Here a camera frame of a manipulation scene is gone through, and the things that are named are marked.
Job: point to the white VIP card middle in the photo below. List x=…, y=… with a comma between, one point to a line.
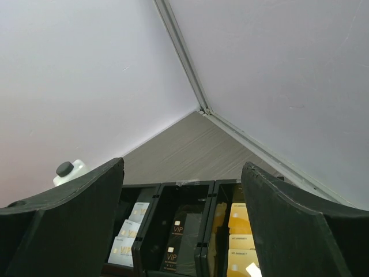
x=129, y=229

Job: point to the gold card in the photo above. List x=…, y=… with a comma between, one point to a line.
x=240, y=260
x=238, y=216
x=241, y=241

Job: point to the white VIP card top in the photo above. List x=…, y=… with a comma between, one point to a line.
x=138, y=212

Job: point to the white VIP card bottom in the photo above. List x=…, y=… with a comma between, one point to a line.
x=121, y=253

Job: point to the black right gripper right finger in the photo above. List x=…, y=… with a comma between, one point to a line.
x=297, y=233

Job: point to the black three-compartment card tray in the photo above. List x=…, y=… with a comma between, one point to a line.
x=151, y=242

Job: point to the white vip card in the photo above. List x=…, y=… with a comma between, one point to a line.
x=138, y=212
x=129, y=229
x=121, y=253

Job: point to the black vip card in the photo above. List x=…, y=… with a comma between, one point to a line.
x=185, y=225
x=179, y=260

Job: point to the gold card bottom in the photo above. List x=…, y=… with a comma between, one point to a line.
x=240, y=260

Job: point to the gold card middle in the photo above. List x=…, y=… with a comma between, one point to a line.
x=241, y=241

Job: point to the black VIP card upper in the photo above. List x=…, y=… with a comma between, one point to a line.
x=185, y=225

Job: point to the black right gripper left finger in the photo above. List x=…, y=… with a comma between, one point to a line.
x=64, y=231

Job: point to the black VIP card lower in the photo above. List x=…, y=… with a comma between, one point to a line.
x=179, y=260

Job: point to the white bottle black cap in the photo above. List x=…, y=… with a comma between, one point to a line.
x=68, y=171

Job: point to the gold card top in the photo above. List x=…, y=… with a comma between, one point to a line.
x=238, y=216

